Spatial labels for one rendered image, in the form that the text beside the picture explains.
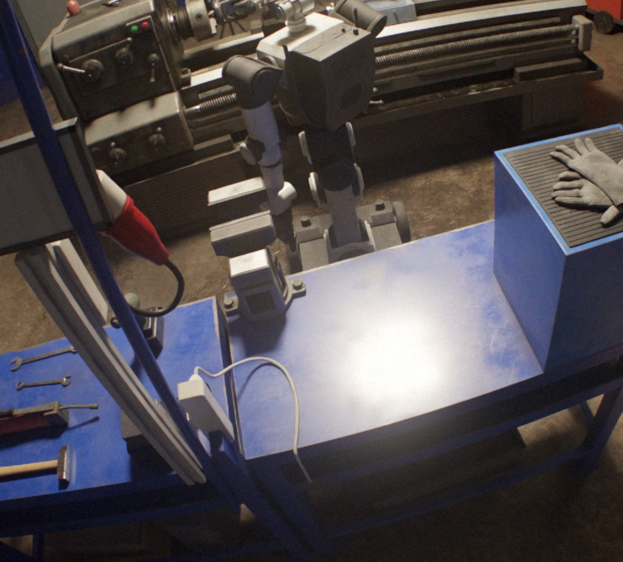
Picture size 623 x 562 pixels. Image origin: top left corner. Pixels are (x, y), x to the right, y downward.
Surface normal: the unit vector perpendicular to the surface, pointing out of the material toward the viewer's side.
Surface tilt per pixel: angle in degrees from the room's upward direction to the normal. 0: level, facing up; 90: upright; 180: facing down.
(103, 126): 32
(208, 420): 90
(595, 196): 5
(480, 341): 0
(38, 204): 90
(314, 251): 0
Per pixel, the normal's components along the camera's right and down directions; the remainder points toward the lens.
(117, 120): -0.06, -0.22
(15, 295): -0.18, -0.68
